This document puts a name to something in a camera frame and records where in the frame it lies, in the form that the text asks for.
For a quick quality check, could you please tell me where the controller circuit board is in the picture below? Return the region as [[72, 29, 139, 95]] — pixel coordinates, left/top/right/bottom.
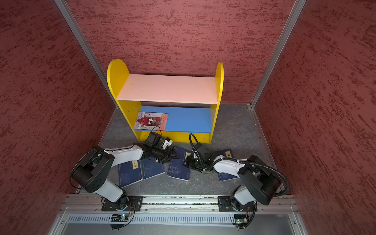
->
[[110, 214, 129, 223], [234, 214, 248, 226]]

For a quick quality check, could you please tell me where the left aluminium corner profile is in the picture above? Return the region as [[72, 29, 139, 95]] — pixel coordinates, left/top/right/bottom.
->
[[54, 0, 118, 107]]

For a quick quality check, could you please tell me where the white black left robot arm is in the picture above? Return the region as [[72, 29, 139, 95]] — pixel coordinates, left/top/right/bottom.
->
[[70, 132, 178, 207]]

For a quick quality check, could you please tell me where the right aluminium corner profile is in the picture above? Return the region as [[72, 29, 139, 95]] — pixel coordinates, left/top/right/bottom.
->
[[250, 0, 306, 109]]

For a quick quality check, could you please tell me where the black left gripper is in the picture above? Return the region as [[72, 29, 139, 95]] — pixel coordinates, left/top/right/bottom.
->
[[151, 145, 180, 163]]

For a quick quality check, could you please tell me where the blue book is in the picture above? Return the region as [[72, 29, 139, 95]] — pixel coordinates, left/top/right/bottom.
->
[[214, 149, 239, 182], [166, 146, 193, 181], [118, 161, 143, 188], [140, 158, 165, 180]]

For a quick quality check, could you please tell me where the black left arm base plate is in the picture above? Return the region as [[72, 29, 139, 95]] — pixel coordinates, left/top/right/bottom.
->
[[101, 196, 144, 212]]

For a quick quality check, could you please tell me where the aluminium corner profile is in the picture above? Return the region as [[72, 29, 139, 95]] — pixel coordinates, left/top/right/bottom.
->
[[54, 0, 118, 107], [250, 0, 306, 109]]

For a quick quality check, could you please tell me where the right controller circuit board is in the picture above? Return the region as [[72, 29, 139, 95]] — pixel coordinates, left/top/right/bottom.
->
[[234, 214, 248, 226]]

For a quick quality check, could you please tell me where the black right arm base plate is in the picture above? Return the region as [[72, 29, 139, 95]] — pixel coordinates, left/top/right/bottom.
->
[[218, 196, 258, 212]]

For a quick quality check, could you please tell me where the red Hamlet picture book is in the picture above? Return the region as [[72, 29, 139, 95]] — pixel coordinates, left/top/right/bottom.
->
[[134, 112, 168, 131]]

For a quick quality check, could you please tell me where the yellow pink blue bookshelf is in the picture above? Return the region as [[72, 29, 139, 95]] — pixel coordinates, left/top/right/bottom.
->
[[107, 59, 224, 144]]

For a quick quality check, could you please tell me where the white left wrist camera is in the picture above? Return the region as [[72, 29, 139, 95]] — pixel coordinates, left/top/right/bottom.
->
[[162, 138, 173, 149]]

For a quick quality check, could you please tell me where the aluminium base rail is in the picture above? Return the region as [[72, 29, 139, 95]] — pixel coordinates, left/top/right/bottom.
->
[[59, 194, 300, 214]]

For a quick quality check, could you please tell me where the black corrugated cable conduit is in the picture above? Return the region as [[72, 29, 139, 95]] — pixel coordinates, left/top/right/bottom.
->
[[188, 133, 290, 197]]

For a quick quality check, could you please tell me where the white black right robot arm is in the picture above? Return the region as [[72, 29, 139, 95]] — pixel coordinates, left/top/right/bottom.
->
[[183, 143, 288, 211]]

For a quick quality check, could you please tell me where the left controller circuit board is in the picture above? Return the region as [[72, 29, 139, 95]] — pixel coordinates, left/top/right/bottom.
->
[[110, 214, 129, 223]]

